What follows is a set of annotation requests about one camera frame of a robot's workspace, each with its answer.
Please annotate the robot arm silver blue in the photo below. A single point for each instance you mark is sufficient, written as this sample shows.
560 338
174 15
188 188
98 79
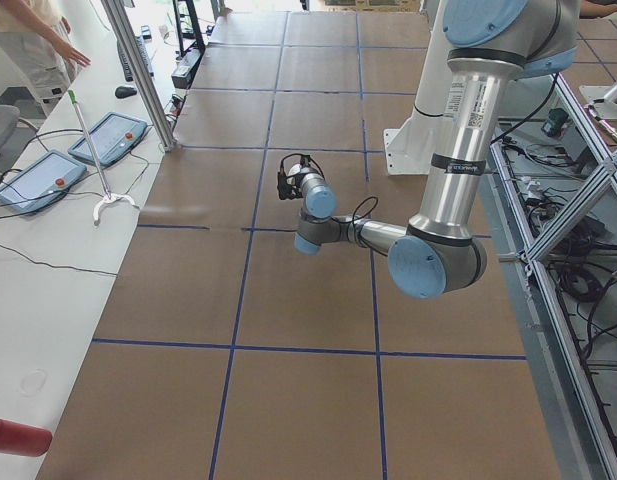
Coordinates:
602 99
490 44

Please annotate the grey office chair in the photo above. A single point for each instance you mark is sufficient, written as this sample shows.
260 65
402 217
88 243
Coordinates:
11 121

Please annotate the teach pendant tablet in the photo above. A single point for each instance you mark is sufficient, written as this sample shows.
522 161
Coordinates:
41 183
115 135

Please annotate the person in beige shirt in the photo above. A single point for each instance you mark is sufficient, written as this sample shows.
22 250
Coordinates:
35 37

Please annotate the near teach pendant tablet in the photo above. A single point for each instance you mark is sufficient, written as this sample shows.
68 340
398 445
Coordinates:
41 183

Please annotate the red bottle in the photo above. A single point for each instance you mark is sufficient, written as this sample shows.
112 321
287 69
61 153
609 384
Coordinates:
23 440

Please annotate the white camera mast pillar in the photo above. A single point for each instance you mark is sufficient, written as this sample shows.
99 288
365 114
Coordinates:
409 149

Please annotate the white stand with rod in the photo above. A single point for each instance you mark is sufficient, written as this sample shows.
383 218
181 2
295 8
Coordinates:
108 197

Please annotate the aluminium frame post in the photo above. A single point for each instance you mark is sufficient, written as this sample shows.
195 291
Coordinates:
124 33

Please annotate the far teach pendant tablet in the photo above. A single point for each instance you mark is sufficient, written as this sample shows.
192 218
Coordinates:
115 135

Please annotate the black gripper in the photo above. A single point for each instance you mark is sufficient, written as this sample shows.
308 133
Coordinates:
289 186

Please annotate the black computer mouse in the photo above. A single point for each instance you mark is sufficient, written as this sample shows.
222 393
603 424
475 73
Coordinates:
125 91

